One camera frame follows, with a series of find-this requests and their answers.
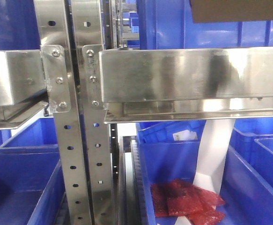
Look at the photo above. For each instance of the brown cardboard box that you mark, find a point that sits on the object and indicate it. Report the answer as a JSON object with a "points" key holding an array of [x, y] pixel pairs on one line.
{"points": [[209, 11]]}

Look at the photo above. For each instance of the right steel shelf beam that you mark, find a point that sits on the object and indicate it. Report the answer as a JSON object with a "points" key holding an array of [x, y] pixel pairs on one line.
{"points": [[187, 84]]}

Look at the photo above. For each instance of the steel shelf beam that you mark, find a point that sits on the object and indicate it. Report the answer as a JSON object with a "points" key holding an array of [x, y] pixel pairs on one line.
{"points": [[22, 87], [187, 84]]}

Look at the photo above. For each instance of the right steel shelf upright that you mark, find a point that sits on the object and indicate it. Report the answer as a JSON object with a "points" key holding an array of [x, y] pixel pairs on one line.
{"points": [[89, 41]]}

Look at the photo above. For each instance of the steel shelf upright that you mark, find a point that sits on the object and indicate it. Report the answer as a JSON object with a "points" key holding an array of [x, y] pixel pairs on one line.
{"points": [[57, 52], [89, 41]]}

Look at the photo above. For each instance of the left steel shelf beam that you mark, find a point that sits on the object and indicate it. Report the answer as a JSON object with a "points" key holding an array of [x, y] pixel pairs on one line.
{"points": [[22, 87]]}

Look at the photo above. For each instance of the left steel shelf upright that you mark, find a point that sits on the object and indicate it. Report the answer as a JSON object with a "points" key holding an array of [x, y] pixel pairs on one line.
{"points": [[57, 52]]}

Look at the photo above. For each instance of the blue bin lower centre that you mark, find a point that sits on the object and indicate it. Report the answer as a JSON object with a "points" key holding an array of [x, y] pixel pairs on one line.
{"points": [[248, 196]]}

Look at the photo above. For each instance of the blue bin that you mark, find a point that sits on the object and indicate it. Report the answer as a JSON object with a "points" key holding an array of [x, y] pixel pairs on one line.
{"points": [[31, 178], [168, 24], [18, 25], [253, 139], [248, 196]]}

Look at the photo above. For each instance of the white paper strip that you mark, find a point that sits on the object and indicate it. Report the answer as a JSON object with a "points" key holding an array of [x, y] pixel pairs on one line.
{"points": [[212, 154]]}

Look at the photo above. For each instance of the blue bin upper right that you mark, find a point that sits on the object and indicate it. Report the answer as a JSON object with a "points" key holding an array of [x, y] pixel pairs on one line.
{"points": [[168, 24]]}

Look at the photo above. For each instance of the red plastic pouches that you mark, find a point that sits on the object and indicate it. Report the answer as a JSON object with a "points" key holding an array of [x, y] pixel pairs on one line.
{"points": [[180, 198]]}

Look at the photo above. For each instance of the blue bin lower left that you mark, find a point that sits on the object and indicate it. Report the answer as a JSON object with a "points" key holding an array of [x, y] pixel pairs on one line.
{"points": [[31, 178]]}

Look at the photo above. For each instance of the blue bin lower right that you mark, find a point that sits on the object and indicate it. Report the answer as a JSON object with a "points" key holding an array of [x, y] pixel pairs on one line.
{"points": [[253, 139]]}

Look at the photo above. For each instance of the blue bin upper left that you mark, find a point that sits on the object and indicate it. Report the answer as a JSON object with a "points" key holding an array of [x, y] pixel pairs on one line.
{"points": [[18, 25]]}

